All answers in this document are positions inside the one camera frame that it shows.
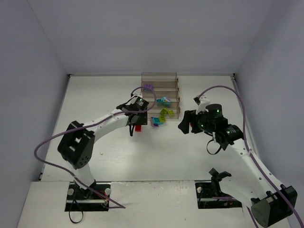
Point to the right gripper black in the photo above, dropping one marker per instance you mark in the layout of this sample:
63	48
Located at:
192	120

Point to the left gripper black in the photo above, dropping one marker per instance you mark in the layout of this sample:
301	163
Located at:
138	119

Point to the red lego brick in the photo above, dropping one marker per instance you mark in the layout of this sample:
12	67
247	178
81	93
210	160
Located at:
138	128

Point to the blue oval flower lego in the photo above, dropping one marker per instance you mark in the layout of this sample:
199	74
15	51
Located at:
166	101

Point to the purple rounded lego brick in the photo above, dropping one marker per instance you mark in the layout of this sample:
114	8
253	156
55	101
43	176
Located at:
148	88

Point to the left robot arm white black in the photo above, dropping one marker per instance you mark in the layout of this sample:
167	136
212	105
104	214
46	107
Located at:
77	147

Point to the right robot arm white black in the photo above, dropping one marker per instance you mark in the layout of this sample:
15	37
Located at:
237	171

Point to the blue lego brick center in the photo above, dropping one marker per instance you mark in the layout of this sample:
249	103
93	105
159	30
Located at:
155	121

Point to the clear bin nearest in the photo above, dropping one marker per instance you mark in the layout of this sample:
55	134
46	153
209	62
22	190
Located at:
155	111

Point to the clear bin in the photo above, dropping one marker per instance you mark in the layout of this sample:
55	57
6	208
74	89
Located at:
162	86
155	111
172	95
158	77

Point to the green lego brick center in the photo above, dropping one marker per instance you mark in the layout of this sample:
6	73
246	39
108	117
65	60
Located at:
162	120

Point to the clear bin farthest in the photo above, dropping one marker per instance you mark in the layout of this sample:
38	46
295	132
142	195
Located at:
158	77

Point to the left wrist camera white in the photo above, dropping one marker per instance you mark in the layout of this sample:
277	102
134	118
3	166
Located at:
135	95

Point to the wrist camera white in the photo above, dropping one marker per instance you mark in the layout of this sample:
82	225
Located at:
202	102
135	95

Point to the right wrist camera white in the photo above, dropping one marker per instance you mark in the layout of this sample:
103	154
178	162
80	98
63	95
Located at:
202	102

